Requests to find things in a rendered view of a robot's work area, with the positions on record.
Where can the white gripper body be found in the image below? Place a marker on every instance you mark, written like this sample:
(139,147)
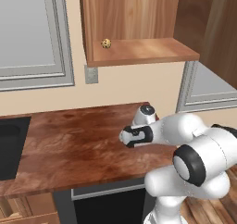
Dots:
(125,138)

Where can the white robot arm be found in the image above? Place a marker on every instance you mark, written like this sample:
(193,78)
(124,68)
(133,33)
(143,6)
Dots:
(197,159)

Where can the small grey panelled cabinet door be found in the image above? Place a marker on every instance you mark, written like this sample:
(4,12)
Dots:
(209,89)

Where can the large grey panelled cabinet door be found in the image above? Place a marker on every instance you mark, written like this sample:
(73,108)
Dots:
(27,33)

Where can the wooden cabinet door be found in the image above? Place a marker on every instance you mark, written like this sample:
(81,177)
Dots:
(222,33)

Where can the black dishwasher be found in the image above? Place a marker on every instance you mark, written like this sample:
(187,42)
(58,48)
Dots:
(108,210)

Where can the spotted tan round cookie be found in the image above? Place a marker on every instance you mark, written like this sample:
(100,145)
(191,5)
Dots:
(106,43)

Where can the wooden drawer front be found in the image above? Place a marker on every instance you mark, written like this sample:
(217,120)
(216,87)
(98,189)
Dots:
(34,219)
(34,204)

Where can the grey wall outlet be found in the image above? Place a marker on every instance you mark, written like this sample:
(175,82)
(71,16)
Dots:
(91,74)

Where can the open wooden wall cabinet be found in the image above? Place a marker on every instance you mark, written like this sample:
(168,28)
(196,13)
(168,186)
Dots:
(135,21)

